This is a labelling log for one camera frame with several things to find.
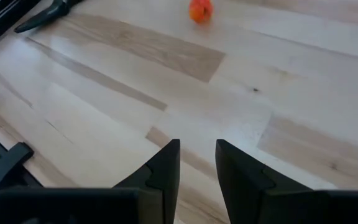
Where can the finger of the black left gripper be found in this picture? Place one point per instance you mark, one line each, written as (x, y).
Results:
(48, 12)

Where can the black table edge bracket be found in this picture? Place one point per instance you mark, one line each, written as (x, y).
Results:
(8, 165)

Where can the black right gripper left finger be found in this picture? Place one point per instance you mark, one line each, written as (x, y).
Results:
(163, 186)

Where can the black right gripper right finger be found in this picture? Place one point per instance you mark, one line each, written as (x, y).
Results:
(241, 186)

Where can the red yellow apple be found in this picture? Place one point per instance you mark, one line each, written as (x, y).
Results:
(200, 12)

